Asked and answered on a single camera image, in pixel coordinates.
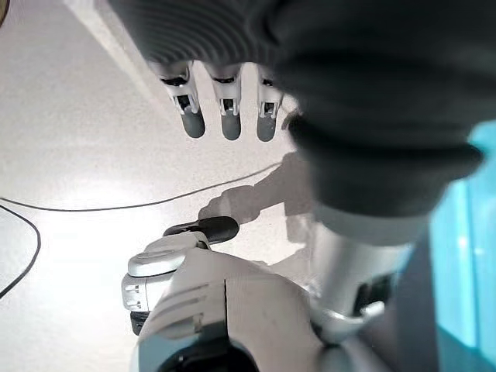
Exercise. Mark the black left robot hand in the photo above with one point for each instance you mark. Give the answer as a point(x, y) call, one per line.
point(348, 77)

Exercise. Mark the blue-fronted cart drawer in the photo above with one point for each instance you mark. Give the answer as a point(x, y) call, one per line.
point(465, 271)

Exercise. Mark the grey robot left leg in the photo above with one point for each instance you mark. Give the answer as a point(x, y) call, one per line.
point(232, 302)

